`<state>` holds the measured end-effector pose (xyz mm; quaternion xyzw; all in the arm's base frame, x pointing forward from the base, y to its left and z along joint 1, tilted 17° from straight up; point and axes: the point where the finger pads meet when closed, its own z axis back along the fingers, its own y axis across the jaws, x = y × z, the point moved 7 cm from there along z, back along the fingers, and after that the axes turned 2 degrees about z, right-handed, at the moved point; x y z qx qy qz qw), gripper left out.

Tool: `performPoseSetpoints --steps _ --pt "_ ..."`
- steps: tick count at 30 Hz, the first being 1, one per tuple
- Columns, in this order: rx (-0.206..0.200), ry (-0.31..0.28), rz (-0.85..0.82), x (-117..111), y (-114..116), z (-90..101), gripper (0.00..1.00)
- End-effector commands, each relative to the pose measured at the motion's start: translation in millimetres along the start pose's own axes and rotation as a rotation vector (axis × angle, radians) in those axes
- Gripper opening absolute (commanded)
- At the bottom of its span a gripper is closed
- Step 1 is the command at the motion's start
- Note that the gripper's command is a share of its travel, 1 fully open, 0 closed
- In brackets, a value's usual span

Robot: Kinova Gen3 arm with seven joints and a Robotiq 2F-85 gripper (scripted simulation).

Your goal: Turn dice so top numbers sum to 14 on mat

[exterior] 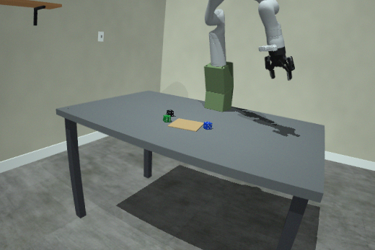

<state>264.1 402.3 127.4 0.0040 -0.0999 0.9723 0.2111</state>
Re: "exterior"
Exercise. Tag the green die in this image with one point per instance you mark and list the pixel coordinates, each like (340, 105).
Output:
(166, 118)

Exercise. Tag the beige square mat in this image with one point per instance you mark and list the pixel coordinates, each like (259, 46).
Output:
(186, 124)

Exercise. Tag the blue die with white pips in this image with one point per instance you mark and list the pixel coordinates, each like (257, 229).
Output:
(207, 125)

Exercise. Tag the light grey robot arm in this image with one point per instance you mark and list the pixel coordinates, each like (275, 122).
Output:
(267, 10)

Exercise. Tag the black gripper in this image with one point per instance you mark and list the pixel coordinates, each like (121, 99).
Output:
(280, 55)

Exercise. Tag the black die with white pips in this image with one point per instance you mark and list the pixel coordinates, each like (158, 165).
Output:
(170, 113)

